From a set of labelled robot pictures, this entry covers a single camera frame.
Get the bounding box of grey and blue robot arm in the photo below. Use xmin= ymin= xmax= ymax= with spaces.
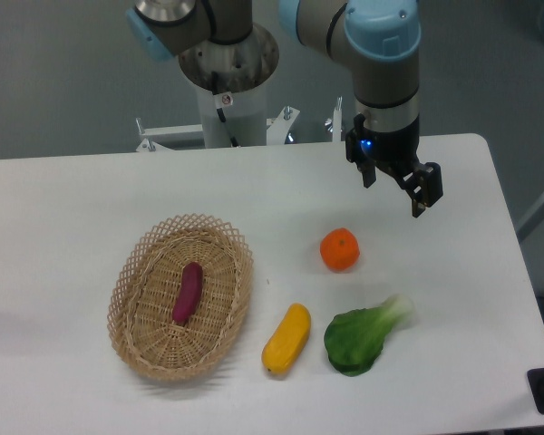
xmin=126 ymin=1 xmax=443 ymax=216

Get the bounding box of black cable on pedestal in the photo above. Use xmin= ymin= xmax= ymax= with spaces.
xmin=209 ymin=71 xmax=242 ymax=149

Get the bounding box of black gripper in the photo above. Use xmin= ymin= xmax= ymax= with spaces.
xmin=345 ymin=113 xmax=443 ymax=218

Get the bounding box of purple sweet potato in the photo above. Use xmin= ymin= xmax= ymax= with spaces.
xmin=172 ymin=262 xmax=203 ymax=324

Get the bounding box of orange tangerine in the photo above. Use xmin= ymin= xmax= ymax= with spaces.
xmin=319 ymin=227 xmax=360 ymax=272

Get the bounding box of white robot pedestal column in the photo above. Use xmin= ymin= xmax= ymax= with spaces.
xmin=195 ymin=84 xmax=267 ymax=149

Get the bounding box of oval wicker basket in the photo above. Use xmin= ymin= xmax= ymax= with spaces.
xmin=107 ymin=214 xmax=253 ymax=382

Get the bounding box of yellow mango-like fruit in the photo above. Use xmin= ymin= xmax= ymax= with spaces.
xmin=261 ymin=303 xmax=312 ymax=375

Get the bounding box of green bok choy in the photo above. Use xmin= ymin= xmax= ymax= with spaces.
xmin=324 ymin=295 xmax=414 ymax=377

